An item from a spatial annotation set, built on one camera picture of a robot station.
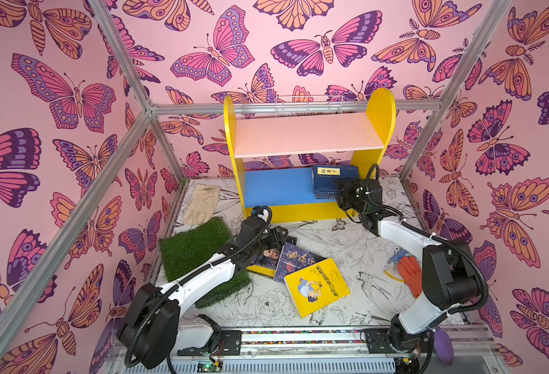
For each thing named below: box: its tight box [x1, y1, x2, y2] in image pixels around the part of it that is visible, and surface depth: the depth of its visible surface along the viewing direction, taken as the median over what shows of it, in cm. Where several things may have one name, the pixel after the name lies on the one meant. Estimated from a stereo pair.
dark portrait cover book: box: [246, 245, 285, 278], surface depth 89 cm
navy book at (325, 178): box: [312, 165, 360, 200], surface depth 96 cm
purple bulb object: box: [433, 326, 454, 368], surface depth 72 cm
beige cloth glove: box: [182, 183, 221, 225], surface depth 112 cm
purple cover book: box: [274, 243, 327, 284], surface depth 88 cm
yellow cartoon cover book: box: [283, 257, 351, 319], surface depth 83 cm
